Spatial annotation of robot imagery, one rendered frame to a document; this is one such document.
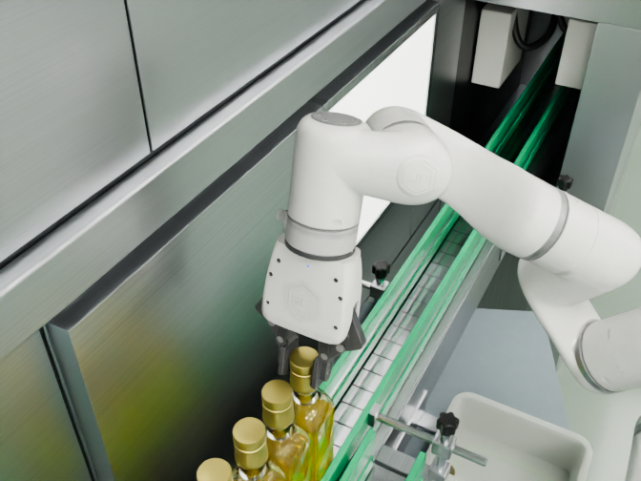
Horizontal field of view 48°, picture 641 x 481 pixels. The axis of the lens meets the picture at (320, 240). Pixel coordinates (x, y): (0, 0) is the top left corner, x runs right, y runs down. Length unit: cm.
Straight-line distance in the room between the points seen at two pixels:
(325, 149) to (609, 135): 102
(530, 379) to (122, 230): 91
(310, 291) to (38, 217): 28
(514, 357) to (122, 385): 86
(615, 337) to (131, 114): 56
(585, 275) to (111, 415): 51
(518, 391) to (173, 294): 77
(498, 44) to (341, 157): 109
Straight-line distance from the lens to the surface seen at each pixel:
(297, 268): 74
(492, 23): 171
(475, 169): 80
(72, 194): 65
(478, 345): 143
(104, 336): 70
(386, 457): 108
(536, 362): 142
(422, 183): 68
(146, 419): 83
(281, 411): 79
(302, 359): 82
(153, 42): 69
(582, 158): 165
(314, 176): 68
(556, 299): 87
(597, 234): 80
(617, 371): 87
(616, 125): 161
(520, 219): 76
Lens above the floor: 177
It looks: 39 degrees down
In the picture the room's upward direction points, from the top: straight up
